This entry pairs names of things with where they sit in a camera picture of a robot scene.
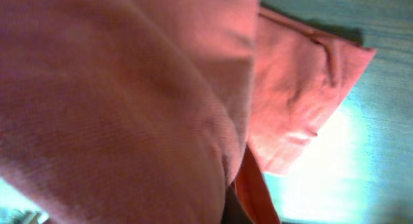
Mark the orange FRAM t-shirt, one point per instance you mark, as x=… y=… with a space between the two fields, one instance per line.
x=161 y=111

